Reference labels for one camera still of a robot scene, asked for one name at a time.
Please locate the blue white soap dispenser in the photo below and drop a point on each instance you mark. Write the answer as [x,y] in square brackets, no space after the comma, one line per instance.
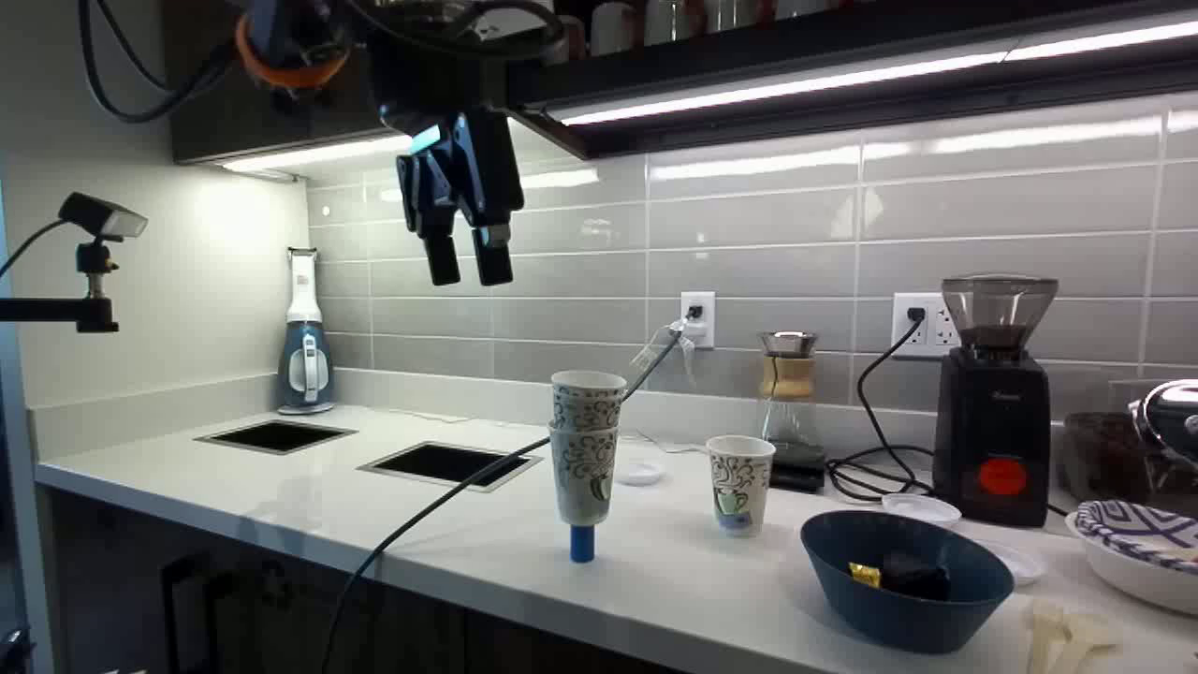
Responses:
[304,375]

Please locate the white wall outlet left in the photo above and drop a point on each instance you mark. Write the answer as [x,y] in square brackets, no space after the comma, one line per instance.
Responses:
[696,320]

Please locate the white wall outlet right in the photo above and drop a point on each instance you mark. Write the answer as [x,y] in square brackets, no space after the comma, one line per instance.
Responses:
[922,325]

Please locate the blue patterned white bowl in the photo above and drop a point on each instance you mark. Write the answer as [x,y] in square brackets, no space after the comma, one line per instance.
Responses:
[1139,550]

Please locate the stack of patterned paper cups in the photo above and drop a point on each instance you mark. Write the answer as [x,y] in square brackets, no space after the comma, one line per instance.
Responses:
[581,441]

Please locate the black camera on mount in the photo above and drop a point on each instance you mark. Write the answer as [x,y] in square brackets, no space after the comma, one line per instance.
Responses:
[101,224]

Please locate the small blue cup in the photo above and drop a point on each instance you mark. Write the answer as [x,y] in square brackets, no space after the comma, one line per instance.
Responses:
[581,545]

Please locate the glass pour-over carafe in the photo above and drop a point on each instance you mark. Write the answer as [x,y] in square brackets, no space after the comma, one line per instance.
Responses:
[787,409]

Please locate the yellow item in bowl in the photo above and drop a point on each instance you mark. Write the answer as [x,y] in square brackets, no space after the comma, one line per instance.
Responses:
[866,574]

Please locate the silver kettle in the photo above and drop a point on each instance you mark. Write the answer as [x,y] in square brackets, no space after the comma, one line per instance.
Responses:
[1170,418]

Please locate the white wooden utensil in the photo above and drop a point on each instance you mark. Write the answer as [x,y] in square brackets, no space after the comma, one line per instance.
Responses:
[1066,640]

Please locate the white wall outlet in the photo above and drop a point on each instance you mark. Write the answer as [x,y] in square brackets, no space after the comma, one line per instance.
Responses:
[922,325]
[696,320]

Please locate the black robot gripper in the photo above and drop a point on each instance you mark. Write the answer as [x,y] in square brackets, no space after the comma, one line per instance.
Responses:
[462,168]

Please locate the dark blue bowl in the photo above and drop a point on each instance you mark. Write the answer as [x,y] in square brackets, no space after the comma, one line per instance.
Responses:
[933,591]

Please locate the single patterned paper cup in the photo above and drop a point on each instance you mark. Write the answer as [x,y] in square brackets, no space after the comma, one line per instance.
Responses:
[740,481]

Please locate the black coffee grinder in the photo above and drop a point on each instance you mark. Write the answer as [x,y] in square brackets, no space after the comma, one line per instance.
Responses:
[993,423]

